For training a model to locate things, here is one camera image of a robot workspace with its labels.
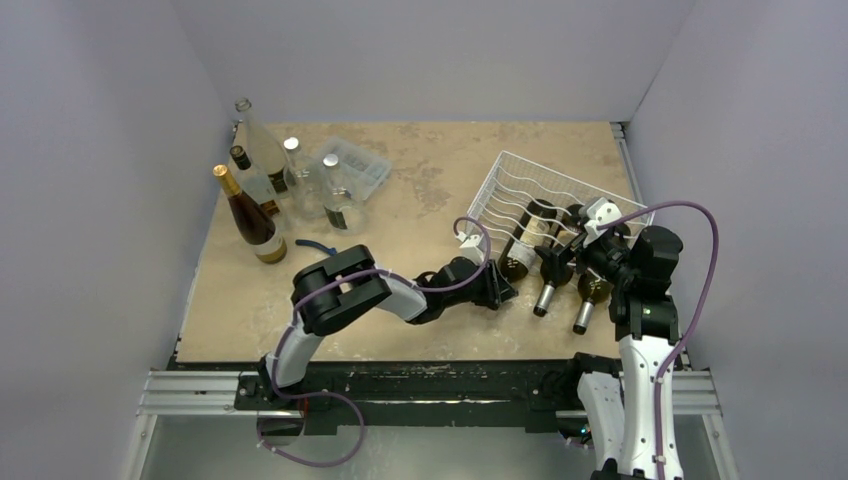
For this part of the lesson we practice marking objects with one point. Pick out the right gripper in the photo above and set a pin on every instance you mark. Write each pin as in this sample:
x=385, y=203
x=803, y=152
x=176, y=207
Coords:
x=563, y=253

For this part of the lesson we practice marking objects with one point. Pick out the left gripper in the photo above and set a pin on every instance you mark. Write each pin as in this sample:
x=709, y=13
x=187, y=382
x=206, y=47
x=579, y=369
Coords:
x=495, y=288

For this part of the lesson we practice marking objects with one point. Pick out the dark green bottle silver cap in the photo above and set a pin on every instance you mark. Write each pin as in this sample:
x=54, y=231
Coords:
x=546, y=295

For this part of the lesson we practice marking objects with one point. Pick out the dark bottle black cap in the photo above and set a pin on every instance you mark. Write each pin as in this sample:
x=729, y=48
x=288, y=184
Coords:
x=532, y=230

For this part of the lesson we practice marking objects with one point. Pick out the white wire wine rack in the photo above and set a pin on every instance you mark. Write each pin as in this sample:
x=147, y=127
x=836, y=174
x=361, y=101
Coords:
x=513, y=182

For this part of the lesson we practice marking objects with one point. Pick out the round clear bottle silver cap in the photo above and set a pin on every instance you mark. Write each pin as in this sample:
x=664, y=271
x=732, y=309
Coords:
x=306, y=182

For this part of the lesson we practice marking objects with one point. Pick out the amber bottle gold foil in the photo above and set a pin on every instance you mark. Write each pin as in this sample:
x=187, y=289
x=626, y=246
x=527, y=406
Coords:
x=255, y=226

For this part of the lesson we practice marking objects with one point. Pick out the square bottle gold black cap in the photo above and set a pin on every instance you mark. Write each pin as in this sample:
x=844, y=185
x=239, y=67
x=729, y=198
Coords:
x=255, y=182

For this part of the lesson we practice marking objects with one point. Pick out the tall clear glass bottle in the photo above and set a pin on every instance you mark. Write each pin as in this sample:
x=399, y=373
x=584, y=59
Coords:
x=266, y=150

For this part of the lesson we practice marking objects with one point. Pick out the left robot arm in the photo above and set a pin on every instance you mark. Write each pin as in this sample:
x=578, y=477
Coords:
x=330, y=295

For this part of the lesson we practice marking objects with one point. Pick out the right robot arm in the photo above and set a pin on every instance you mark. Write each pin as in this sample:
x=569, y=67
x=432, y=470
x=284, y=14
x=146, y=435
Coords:
x=630, y=412

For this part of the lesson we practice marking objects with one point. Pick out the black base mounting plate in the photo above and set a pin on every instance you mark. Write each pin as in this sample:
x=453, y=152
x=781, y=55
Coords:
x=526, y=394

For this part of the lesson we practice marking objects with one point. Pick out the clear plastic compartment box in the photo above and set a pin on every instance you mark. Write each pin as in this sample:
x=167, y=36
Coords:
x=369, y=170

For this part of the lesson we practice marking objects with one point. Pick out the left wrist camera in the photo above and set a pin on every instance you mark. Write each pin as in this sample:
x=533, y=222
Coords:
x=474, y=247

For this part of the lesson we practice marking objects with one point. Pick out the blue handled pliers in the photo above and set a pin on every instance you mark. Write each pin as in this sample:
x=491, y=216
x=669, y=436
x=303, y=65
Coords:
x=329, y=251

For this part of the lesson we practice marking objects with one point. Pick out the aluminium frame rail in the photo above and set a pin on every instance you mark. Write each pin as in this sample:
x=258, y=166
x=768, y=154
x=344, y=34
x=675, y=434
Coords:
x=176, y=394

